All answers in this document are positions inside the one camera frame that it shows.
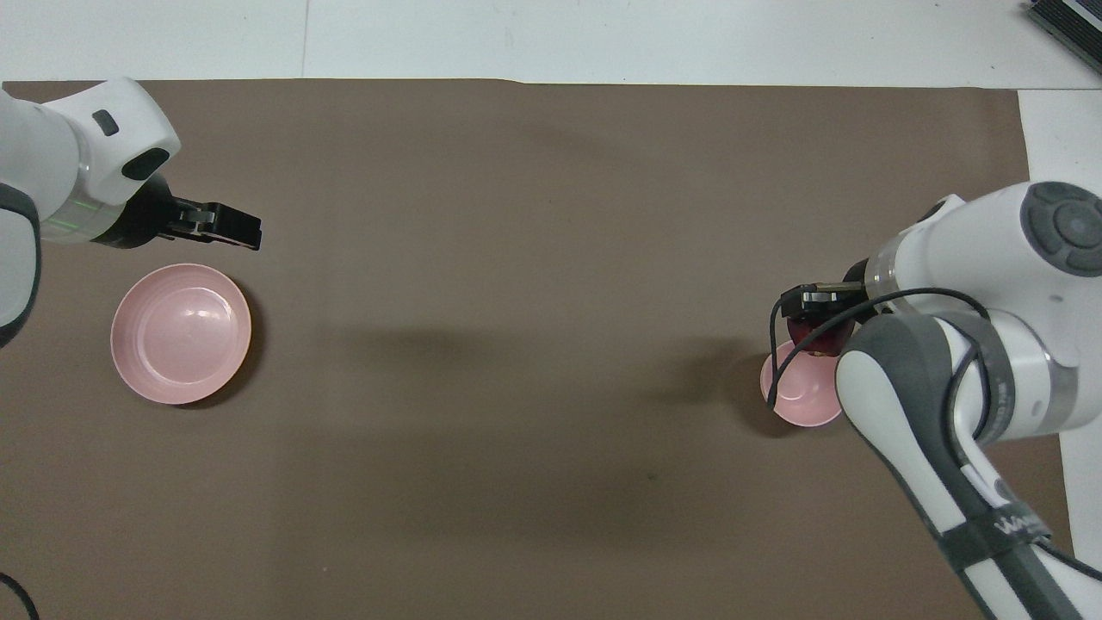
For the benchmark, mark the brown table mat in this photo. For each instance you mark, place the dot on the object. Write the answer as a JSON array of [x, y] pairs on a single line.
[[534, 258]]

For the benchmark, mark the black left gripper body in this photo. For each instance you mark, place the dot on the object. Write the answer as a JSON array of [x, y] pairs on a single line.
[[142, 215]]

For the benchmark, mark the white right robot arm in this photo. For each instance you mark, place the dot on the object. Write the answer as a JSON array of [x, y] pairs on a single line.
[[990, 344]]

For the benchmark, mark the dark red apple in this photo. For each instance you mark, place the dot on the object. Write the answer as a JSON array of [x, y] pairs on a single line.
[[818, 337]]

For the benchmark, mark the pink bowl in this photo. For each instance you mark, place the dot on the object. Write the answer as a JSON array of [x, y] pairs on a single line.
[[805, 392]]

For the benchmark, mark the grey ribbed metal device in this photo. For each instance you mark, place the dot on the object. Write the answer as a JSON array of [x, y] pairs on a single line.
[[1067, 24]]

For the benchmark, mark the pink plate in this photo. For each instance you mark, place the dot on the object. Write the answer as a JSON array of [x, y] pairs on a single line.
[[181, 336]]

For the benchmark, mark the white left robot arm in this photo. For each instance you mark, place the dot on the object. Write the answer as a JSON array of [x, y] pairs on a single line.
[[60, 164]]

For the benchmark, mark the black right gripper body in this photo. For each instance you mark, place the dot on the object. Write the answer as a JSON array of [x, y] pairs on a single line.
[[857, 288]]

